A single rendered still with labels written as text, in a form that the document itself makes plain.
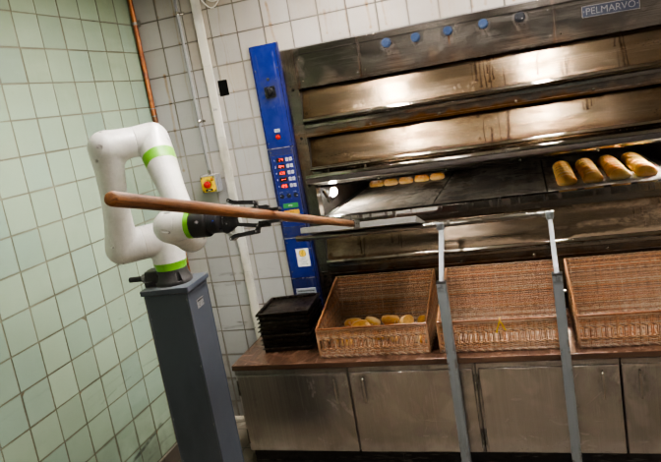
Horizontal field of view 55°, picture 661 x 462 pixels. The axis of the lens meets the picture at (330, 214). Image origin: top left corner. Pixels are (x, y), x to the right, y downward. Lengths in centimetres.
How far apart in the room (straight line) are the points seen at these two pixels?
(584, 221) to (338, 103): 137
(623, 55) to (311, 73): 151
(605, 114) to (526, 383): 130
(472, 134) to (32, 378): 228
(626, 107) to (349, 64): 135
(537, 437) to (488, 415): 23
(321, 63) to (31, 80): 139
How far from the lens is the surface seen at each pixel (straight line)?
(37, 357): 297
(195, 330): 256
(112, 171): 238
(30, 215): 297
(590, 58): 327
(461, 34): 329
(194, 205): 150
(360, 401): 319
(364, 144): 337
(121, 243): 249
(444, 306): 285
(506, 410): 310
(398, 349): 309
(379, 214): 341
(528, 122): 327
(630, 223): 337
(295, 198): 349
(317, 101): 342
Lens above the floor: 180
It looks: 10 degrees down
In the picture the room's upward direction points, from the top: 10 degrees counter-clockwise
